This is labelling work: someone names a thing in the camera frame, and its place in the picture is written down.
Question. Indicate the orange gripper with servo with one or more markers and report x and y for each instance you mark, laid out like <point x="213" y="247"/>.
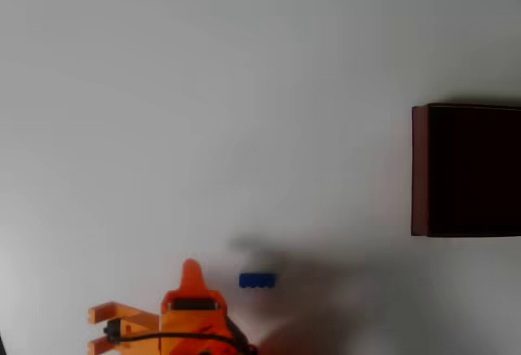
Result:
<point x="192" y="304"/>

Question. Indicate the small blue block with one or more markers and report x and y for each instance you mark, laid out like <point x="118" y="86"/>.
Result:
<point x="257" y="281"/>

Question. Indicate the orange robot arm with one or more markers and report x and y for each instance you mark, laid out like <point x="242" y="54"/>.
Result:
<point x="234" y="347"/>

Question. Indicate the dark red box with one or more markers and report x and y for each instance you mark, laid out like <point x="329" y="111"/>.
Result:
<point x="468" y="172"/>

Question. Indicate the small black camera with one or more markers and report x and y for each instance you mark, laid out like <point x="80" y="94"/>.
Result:
<point x="113" y="328"/>

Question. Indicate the black object at frame edge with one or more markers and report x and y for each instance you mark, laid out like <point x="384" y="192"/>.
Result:
<point x="1" y="344"/>

